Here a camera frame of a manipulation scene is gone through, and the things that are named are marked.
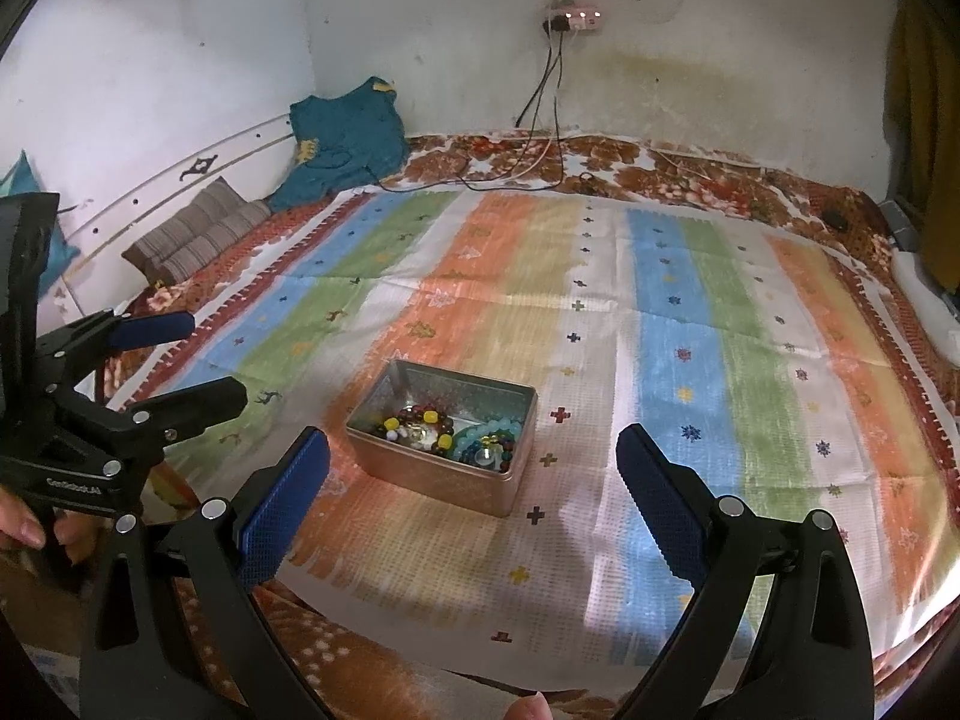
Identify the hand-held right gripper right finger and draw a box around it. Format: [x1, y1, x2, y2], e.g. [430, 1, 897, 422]
[615, 424, 878, 720]

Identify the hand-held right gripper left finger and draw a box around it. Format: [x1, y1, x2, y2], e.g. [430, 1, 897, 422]
[79, 426, 331, 720]

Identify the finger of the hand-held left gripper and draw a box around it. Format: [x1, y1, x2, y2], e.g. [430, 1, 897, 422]
[36, 311, 197, 385]
[105, 379, 250, 460]

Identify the pastel charm bracelet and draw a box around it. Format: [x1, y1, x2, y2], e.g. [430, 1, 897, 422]
[390, 424, 443, 455]

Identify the multicolour bead bracelet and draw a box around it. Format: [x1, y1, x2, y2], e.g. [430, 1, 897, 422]
[459, 431, 518, 473]

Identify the metal tin box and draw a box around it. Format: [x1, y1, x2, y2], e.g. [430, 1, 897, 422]
[345, 358, 538, 518]

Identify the yellow and dark bead bracelet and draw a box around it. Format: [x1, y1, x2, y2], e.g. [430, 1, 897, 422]
[373, 405, 457, 458]

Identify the light blue bead bracelet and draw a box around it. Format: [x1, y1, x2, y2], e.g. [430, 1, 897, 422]
[454, 414, 524, 458]

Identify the person's left hand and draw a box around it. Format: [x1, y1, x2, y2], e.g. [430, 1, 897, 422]
[0, 487, 100, 567]

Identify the person's right hand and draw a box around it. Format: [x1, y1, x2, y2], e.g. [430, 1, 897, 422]
[501, 694, 557, 720]

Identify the brown striped cushion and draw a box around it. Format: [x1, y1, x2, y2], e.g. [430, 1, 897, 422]
[154, 199, 272, 287]
[122, 178, 248, 275]

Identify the striped printed mat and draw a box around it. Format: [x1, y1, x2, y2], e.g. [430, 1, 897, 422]
[97, 187, 960, 683]

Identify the white bed headboard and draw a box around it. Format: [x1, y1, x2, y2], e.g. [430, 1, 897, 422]
[15, 112, 301, 316]

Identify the cardboard box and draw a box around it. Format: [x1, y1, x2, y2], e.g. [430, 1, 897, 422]
[0, 551, 87, 720]

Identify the teal cushion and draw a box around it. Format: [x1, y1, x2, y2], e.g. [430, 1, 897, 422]
[0, 150, 82, 297]

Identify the teal garment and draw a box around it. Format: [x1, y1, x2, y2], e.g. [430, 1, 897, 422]
[268, 77, 411, 212]

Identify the striped colourful blanket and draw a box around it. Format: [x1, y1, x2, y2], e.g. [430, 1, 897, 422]
[97, 131, 960, 720]

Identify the grey object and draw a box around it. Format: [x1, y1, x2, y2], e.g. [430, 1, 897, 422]
[876, 199, 920, 250]

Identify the yellow curtain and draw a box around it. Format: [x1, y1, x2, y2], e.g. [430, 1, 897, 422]
[887, 0, 960, 275]

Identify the pink power strip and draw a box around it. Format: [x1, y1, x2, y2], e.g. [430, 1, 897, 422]
[541, 6, 605, 35]

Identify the white cable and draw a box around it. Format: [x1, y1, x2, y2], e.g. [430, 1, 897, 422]
[465, 135, 563, 185]

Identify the black cable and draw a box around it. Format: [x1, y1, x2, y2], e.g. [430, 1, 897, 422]
[367, 30, 571, 192]

